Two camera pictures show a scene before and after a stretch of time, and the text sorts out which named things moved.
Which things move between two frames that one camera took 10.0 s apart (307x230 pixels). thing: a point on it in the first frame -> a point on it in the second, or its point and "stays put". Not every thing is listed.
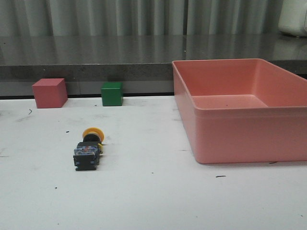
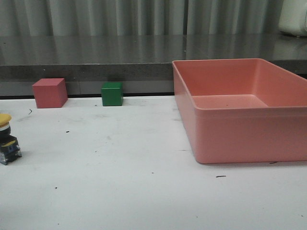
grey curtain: (140, 17) stays put
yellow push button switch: (87, 154) -> (9, 150)
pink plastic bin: (242, 110) stays put
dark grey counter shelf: (143, 63) stays put
